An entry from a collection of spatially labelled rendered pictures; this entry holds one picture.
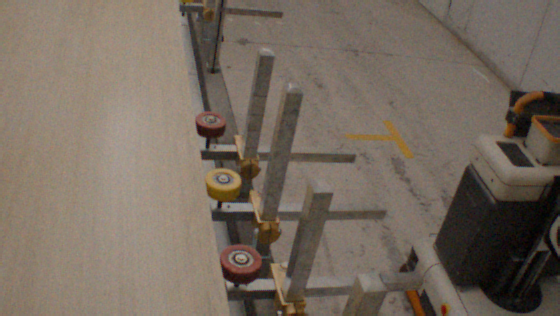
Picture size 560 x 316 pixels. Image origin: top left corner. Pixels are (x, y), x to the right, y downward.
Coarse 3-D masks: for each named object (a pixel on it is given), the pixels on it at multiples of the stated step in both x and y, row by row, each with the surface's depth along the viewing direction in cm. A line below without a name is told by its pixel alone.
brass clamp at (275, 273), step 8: (272, 264) 120; (272, 272) 119; (280, 272) 119; (280, 280) 117; (280, 288) 115; (280, 296) 113; (280, 304) 113; (288, 304) 112; (296, 304) 112; (304, 304) 113; (280, 312) 112; (288, 312) 111; (296, 312) 111; (304, 312) 112
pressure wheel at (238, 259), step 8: (232, 248) 113; (240, 248) 113; (248, 248) 114; (224, 256) 111; (232, 256) 111; (240, 256) 111; (248, 256) 112; (256, 256) 112; (224, 264) 109; (232, 264) 109; (240, 264) 110; (248, 264) 110; (256, 264) 110; (224, 272) 109; (232, 272) 108; (240, 272) 108; (248, 272) 108; (256, 272) 110; (232, 280) 109; (240, 280) 109; (248, 280) 109
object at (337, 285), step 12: (336, 276) 122; (348, 276) 123; (384, 276) 124; (396, 276) 125; (408, 276) 125; (420, 276) 126; (228, 288) 114; (240, 288) 115; (252, 288) 115; (264, 288) 116; (312, 288) 118; (324, 288) 119; (336, 288) 120; (348, 288) 121; (396, 288) 124; (408, 288) 125; (420, 288) 126; (228, 300) 115
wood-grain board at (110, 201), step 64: (0, 0) 199; (64, 0) 206; (128, 0) 214; (0, 64) 158; (64, 64) 164; (128, 64) 170; (0, 128) 132; (64, 128) 137; (128, 128) 142; (192, 128) 147; (0, 192) 113; (64, 192) 118; (128, 192) 122; (192, 192) 126; (0, 256) 99; (64, 256) 103; (128, 256) 106; (192, 256) 110
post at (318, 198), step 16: (320, 192) 98; (304, 208) 102; (320, 208) 100; (304, 224) 102; (320, 224) 102; (304, 240) 104; (304, 256) 106; (288, 272) 111; (304, 272) 108; (288, 288) 110; (304, 288) 111
